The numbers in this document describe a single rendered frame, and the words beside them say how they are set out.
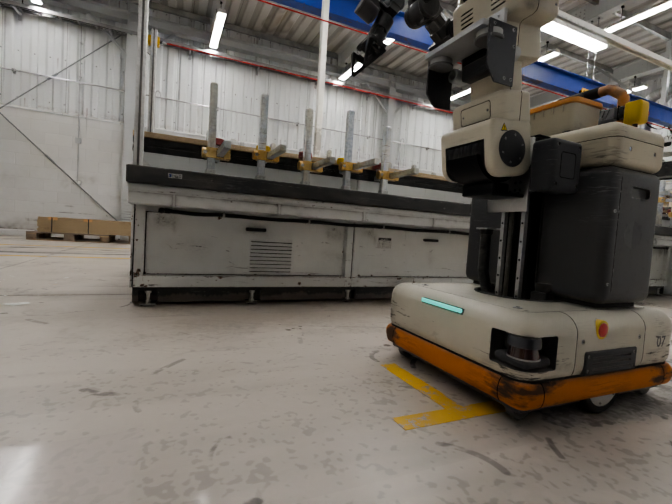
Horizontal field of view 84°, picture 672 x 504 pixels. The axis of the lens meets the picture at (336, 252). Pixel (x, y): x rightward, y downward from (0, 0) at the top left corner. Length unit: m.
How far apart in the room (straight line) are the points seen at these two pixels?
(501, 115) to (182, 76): 8.80
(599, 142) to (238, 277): 1.77
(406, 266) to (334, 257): 0.57
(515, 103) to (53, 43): 9.34
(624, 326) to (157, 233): 2.02
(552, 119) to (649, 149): 0.29
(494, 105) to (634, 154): 0.41
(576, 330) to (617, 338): 0.18
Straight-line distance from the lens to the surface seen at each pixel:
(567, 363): 1.14
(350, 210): 2.23
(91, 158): 9.31
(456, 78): 1.40
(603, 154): 1.32
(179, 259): 2.23
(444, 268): 2.93
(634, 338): 1.37
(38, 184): 9.43
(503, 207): 1.37
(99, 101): 9.52
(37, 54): 9.92
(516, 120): 1.26
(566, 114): 1.48
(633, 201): 1.38
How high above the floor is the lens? 0.45
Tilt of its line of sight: 3 degrees down
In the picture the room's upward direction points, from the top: 4 degrees clockwise
